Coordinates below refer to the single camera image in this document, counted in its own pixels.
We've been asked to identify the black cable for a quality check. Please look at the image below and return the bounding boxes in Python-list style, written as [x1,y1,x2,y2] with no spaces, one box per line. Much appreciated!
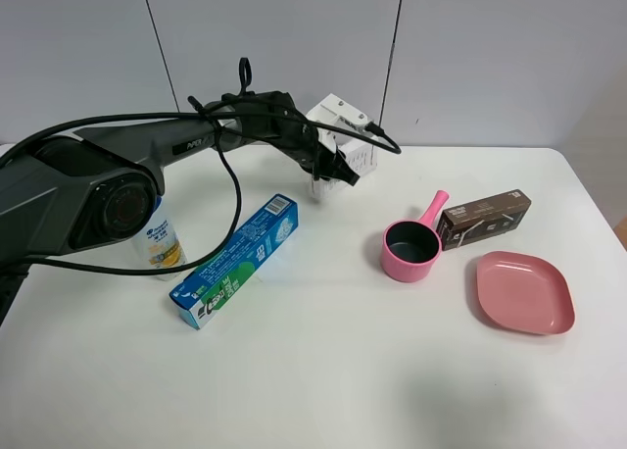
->
[0,57,402,276]

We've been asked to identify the brown rectangular box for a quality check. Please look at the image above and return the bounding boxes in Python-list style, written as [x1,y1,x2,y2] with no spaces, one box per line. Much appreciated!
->
[436,189,532,251]

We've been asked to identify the pink saucepan with handle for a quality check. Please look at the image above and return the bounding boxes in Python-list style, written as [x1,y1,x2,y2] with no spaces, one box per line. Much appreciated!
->
[379,190,449,283]

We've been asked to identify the white blue shampoo bottle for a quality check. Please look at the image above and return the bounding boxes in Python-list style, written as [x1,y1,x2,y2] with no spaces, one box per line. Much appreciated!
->
[131,196,187,270]

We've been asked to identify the pink square plate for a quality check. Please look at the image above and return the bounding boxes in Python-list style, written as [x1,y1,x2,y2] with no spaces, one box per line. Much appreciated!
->
[476,251,576,335]

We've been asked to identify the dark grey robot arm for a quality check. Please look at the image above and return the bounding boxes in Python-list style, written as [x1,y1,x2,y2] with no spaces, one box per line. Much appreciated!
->
[1,91,359,312]

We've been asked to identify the white printed carton box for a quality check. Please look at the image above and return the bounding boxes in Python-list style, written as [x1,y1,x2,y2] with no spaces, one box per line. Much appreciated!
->
[309,140,377,201]

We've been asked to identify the blue green toothpaste box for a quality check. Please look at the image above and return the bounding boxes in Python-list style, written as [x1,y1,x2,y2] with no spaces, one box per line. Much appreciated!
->
[169,194,299,329]

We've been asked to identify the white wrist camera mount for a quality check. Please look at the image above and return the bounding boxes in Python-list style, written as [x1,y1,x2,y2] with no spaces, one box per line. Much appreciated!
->
[306,93,373,133]

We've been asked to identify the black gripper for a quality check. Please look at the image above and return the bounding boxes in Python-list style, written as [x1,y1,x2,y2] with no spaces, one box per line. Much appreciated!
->
[268,113,360,185]

